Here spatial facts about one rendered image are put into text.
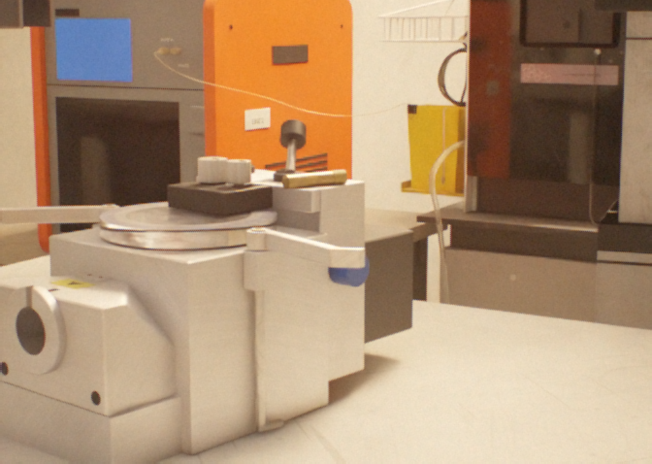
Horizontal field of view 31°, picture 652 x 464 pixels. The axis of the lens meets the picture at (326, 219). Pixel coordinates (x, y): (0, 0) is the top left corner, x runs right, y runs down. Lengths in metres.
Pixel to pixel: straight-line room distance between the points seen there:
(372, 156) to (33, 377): 3.08
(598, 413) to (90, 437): 0.25
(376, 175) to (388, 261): 2.94
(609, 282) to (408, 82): 2.55
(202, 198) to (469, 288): 1.62
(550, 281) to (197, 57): 0.76
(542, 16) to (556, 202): 0.34
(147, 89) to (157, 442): 1.34
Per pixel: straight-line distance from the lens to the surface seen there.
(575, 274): 2.12
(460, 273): 2.20
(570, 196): 2.21
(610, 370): 0.70
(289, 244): 0.53
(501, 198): 2.25
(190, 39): 1.81
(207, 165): 0.61
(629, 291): 1.03
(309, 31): 2.00
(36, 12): 0.69
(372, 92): 3.60
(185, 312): 0.54
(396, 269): 0.69
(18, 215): 0.64
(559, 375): 0.68
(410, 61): 3.54
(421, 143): 2.30
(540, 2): 2.18
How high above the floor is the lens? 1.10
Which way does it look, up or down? 10 degrees down
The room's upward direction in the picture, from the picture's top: straight up
